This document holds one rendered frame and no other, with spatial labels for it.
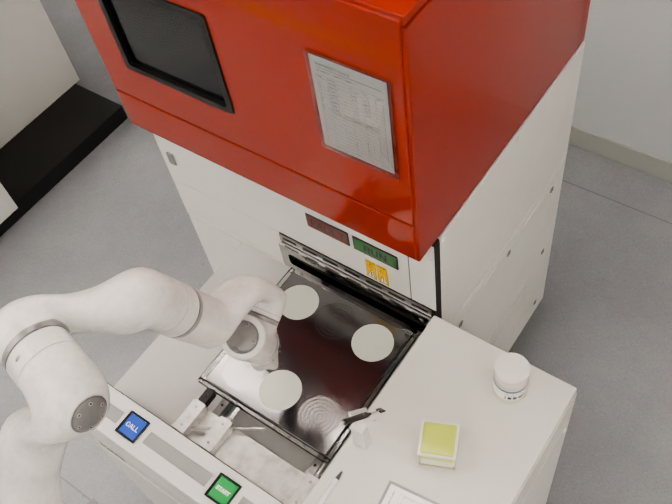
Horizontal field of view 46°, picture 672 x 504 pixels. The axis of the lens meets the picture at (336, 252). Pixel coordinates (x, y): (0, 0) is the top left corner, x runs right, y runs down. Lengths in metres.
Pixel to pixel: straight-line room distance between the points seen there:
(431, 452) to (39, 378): 0.78
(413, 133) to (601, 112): 2.05
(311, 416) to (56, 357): 0.78
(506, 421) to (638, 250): 1.58
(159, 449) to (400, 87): 0.96
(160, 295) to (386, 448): 0.67
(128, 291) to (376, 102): 0.48
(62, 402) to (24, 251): 2.45
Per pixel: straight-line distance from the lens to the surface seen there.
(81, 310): 1.20
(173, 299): 1.23
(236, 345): 1.47
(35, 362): 1.18
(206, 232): 2.31
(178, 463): 1.77
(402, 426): 1.70
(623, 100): 3.23
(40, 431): 1.19
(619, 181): 3.37
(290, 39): 1.33
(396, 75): 1.22
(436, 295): 1.76
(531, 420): 1.71
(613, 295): 3.04
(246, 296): 1.42
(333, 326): 1.90
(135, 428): 1.82
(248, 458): 1.81
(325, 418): 1.80
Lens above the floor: 2.53
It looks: 54 degrees down
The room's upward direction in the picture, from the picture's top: 12 degrees counter-clockwise
